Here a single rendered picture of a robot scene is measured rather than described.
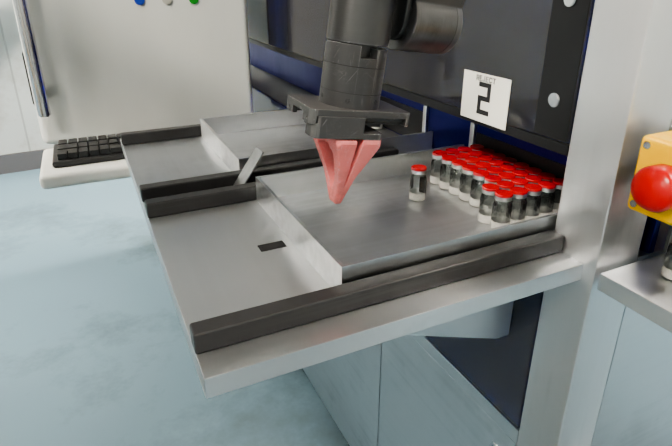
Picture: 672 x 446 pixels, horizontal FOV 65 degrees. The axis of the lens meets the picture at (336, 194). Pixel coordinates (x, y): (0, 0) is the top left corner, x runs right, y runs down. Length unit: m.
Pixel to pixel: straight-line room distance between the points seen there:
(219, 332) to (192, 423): 1.22
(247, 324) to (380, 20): 0.28
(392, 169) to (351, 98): 0.33
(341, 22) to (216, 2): 0.91
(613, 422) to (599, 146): 0.39
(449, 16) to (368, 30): 0.09
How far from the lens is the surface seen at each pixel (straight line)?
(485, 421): 0.86
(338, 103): 0.48
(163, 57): 1.35
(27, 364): 2.05
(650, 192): 0.51
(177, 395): 1.76
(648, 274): 0.63
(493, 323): 0.71
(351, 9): 0.47
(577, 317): 0.65
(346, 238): 0.61
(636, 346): 0.76
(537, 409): 0.76
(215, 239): 0.63
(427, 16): 0.51
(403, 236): 0.62
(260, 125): 1.05
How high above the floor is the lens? 1.16
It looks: 22 degrees down
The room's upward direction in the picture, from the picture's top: straight up
